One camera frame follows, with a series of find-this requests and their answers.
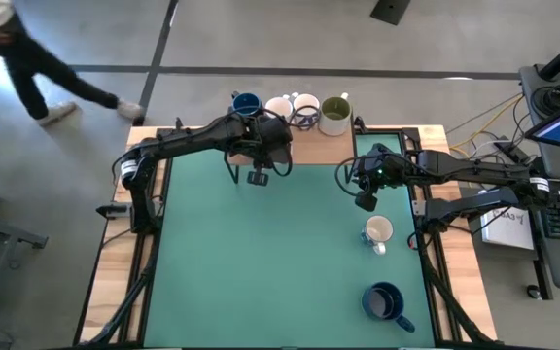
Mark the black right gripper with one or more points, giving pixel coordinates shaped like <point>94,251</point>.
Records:
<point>374,170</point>

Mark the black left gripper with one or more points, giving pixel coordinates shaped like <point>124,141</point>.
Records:
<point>272,141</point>

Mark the white mug blue pattern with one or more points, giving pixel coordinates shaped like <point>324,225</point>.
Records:
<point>378,228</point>
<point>306,103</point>

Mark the cream white ceramic mug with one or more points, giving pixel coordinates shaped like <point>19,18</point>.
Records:
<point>278,107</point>

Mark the dark blue mug teal inside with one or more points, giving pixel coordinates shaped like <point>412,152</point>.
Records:
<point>247,103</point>

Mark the white mug olive green inside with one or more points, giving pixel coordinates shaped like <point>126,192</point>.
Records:
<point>334,109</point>

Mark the dark blue mug cream base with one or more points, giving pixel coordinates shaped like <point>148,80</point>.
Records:
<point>382,302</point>

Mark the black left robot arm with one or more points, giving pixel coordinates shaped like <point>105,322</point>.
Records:
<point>187,138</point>

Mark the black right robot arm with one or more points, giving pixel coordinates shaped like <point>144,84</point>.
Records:
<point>465,167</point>

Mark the wooden shelf riser black legs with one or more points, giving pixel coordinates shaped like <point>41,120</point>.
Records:
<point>324,148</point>

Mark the green table mat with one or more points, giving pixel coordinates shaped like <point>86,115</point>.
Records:
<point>260,253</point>

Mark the white box with lettering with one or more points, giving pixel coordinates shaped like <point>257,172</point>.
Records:
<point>508,233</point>

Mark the black power strip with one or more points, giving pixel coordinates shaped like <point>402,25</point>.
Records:
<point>513,153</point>

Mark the black caster wheel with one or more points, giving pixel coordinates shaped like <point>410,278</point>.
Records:
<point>534,291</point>

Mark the black floor plate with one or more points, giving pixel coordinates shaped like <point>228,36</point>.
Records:
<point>391,10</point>

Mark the person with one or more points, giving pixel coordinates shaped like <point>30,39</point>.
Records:
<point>32,63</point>

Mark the black metal table frame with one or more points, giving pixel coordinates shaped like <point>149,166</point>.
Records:
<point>197,132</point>

